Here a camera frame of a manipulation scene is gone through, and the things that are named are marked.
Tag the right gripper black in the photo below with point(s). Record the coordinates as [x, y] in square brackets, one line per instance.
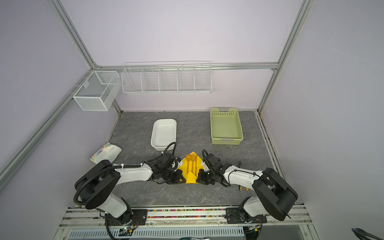
[200, 177]

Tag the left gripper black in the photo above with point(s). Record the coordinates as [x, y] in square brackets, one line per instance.
[179, 175]

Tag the orange plastic fork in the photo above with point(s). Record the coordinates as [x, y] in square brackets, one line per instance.
[194, 166]

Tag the white oval plastic tub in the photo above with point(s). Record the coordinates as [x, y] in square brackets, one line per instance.
[164, 132]

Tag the orange plastic spoon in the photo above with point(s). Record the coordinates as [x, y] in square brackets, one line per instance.
[188, 159]

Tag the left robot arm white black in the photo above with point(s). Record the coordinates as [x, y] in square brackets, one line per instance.
[94, 190]

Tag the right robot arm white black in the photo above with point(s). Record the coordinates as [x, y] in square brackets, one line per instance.
[274, 196]

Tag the yellow black pliers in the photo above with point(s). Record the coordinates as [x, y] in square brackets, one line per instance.
[241, 187]

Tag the green perforated plastic basket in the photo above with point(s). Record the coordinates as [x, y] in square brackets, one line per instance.
[226, 128]

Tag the white mesh box basket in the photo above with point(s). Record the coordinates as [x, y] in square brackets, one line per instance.
[98, 91]

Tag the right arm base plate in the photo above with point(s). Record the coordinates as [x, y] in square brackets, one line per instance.
[237, 216]

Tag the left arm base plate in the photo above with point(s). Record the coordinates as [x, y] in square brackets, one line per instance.
[136, 217]

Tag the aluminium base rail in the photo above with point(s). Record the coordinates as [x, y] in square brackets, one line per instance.
[156, 217]

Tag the white wire wall rack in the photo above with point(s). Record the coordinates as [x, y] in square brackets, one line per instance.
[167, 77]

